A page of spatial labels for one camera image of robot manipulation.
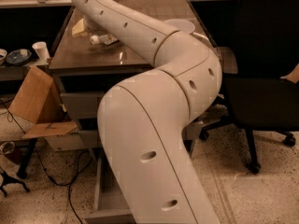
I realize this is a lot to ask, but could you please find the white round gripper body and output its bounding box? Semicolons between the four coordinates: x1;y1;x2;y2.
83;15;107;35

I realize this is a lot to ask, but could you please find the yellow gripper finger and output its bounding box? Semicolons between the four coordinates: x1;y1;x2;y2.
72;19;88;37

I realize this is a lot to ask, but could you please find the clear plastic bottle white cap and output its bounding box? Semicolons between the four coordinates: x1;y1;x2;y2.
90;34;118;46

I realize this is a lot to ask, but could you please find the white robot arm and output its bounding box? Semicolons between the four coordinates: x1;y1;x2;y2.
72;0;222;224

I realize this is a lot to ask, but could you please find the grey drawer cabinet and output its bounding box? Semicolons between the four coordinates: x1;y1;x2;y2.
50;0;222;150

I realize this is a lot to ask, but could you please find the grey top drawer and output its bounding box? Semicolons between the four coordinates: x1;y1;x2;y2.
60;75;108;119

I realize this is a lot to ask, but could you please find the grey bottom drawer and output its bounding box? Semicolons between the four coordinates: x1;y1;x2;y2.
85;149;136;224

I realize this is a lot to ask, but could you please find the white paper cup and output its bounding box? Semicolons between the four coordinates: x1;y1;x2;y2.
32;41;50;61

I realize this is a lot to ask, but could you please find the dark blue plate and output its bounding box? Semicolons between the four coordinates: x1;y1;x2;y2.
6;49;32;66

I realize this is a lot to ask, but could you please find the white bowl at left edge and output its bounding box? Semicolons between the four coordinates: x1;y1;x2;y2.
0;49;7;66

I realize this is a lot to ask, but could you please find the low grey side shelf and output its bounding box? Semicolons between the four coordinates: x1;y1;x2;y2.
0;60;50;81

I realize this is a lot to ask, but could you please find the brown cardboard box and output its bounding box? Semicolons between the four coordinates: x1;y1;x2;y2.
9;66;85;151

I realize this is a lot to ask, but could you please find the white ceramic bowl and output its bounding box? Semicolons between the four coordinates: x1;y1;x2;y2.
164;19;195;35

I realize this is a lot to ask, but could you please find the brown cup on floor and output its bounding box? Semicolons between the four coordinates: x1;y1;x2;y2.
0;142;23;164

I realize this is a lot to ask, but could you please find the black table leg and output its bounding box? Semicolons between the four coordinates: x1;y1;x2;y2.
16;138;37;179

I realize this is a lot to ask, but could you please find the black stand foot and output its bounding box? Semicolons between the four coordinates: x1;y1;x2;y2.
0;171;30;197

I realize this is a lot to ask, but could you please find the black office chair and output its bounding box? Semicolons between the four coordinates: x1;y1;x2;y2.
199;0;299;174

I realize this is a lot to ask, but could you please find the black floor cable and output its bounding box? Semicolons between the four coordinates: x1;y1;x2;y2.
0;97;93;224

